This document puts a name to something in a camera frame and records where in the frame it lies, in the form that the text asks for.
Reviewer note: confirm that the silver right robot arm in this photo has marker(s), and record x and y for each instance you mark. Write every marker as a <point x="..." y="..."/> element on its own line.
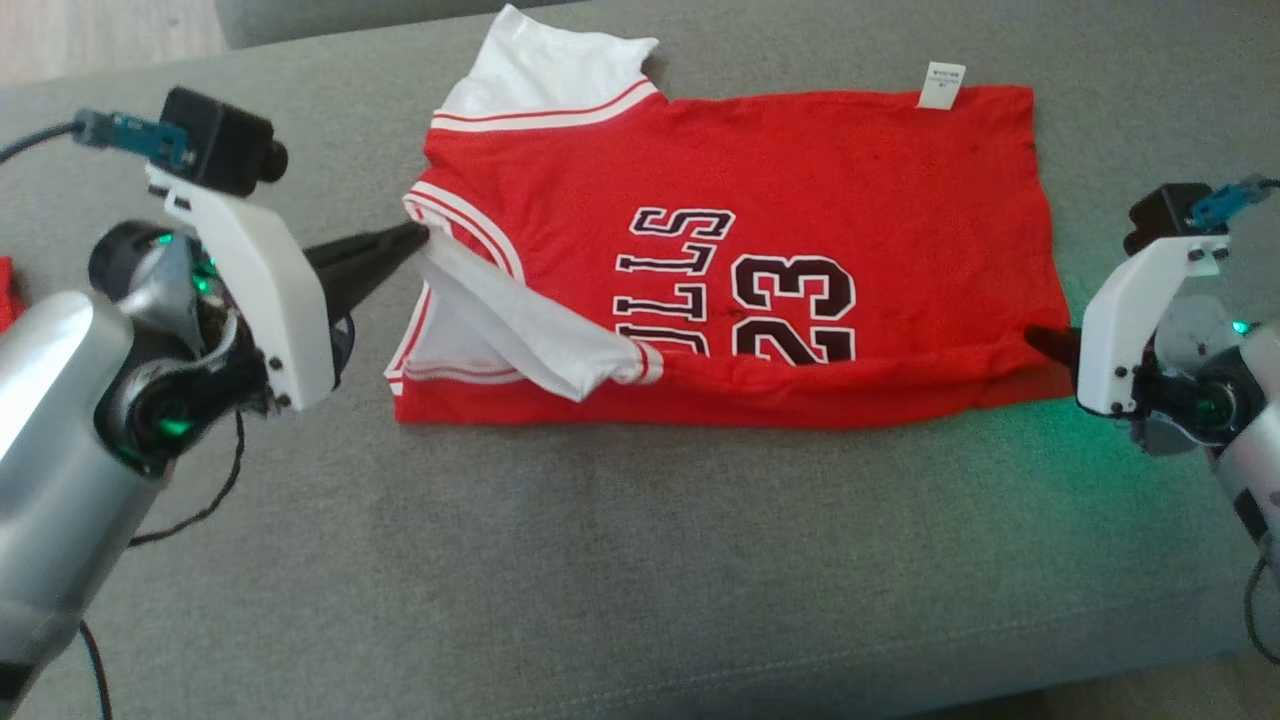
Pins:
<point x="1260" y="450"/>

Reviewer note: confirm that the red cloth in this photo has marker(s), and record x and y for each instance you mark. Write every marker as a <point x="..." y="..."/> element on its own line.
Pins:
<point x="6" y="295"/>

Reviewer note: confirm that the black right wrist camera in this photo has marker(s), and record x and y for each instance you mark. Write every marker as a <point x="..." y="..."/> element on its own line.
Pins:
<point x="1160" y="215"/>

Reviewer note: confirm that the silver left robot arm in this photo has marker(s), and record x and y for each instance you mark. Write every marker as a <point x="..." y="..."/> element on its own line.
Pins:
<point x="50" y="420"/>

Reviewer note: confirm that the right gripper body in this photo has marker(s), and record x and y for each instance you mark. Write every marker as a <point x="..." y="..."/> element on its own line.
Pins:
<point x="1110" y="340"/>

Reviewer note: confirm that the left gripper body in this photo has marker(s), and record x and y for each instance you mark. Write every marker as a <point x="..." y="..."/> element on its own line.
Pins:
<point x="270" y="290"/>

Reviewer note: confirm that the red and white basketball jersey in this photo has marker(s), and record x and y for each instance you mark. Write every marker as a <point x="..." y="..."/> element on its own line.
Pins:
<point x="800" y="180"/>

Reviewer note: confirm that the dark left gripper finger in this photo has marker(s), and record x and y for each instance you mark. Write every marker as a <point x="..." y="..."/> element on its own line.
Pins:
<point x="360" y="285"/>
<point x="365" y="250"/>

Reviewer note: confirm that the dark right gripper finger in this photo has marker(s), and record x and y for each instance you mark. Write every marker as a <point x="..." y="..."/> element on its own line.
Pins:
<point x="1070" y="368"/>
<point x="1062" y="342"/>

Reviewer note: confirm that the grey fabric sofa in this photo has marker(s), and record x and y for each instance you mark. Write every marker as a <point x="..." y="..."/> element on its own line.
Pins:
<point x="640" y="560"/>

